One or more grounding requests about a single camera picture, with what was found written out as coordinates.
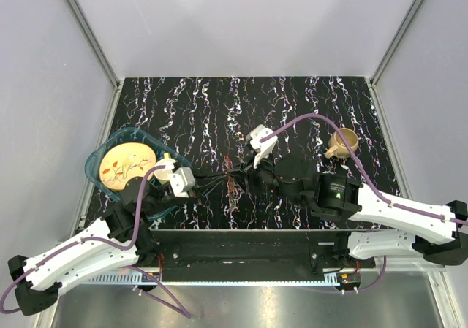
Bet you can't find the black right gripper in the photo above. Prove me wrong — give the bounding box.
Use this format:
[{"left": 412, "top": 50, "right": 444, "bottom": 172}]
[{"left": 227, "top": 148, "right": 306, "bottom": 209}]

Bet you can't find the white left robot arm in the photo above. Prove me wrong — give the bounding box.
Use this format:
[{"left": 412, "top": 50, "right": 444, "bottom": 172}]
[{"left": 1, "top": 164, "right": 228, "bottom": 316}]

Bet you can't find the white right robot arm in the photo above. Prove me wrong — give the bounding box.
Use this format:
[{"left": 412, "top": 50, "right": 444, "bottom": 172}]
[{"left": 229, "top": 156, "right": 467, "bottom": 267}]

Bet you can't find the pale green cup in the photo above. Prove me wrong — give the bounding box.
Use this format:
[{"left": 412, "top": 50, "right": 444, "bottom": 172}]
[{"left": 154, "top": 153, "right": 176, "bottom": 184}]

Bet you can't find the cream floral plate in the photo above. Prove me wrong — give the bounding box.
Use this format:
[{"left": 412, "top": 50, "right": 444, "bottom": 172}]
[{"left": 99, "top": 142, "right": 157, "bottom": 191}]

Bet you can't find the teal plastic bin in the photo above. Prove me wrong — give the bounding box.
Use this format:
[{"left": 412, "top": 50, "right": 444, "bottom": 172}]
[{"left": 85, "top": 127, "right": 191, "bottom": 219}]

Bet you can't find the beige ceramic mug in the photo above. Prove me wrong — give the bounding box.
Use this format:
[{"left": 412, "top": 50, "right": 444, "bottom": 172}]
[{"left": 325, "top": 128, "right": 359, "bottom": 159}]

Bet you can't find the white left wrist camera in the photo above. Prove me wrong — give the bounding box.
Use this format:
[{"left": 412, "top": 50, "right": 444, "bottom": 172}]
[{"left": 169, "top": 167, "right": 196, "bottom": 198}]

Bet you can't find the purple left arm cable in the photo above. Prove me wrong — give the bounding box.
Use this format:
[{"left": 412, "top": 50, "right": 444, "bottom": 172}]
[{"left": 0, "top": 163, "right": 173, "bottom": 314}]

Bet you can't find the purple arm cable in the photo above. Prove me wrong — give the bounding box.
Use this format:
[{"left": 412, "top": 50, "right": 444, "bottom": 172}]
[
  {"left": 261, "top": 112, "right": 468, "bottom": 226},
  {"left": 0, "top": 163, "right": 173, "bottom": 314}
]

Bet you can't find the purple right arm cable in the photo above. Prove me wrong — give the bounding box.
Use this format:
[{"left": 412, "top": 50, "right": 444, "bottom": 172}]
[{"left": 261, "top": 112, "right": 468, "bottom": 226}]

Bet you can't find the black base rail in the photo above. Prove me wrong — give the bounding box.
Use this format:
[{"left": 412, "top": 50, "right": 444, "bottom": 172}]
[{"left": 136, "top": 229, "right": 374, "bottom": 283}]

